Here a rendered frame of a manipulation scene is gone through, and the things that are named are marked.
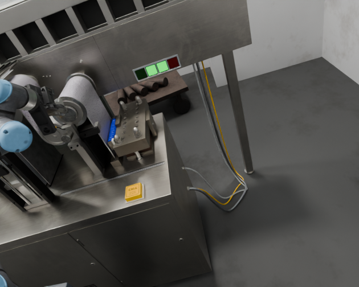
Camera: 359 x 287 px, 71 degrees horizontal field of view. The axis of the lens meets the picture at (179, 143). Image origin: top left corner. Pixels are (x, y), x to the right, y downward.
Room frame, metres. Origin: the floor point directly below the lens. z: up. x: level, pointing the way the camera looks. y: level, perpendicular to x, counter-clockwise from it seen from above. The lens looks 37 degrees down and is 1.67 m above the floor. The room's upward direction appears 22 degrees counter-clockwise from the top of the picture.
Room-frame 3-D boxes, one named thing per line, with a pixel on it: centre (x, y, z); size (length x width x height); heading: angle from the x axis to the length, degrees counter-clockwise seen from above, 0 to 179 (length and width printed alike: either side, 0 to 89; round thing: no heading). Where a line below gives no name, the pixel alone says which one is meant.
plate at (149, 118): (1.19, 0.10, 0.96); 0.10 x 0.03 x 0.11; 173
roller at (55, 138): (1.18, 0.49, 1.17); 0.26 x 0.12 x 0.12; 173
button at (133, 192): (0.79, 0.26, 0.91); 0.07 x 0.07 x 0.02; 83
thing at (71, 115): (1.03, 0.39, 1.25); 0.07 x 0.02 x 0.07; 83
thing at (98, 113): (1.16, 0.31, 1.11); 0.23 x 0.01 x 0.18; 173
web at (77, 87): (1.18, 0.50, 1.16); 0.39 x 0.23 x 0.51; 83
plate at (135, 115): (1.18, 0.19, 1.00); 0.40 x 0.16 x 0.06; 173
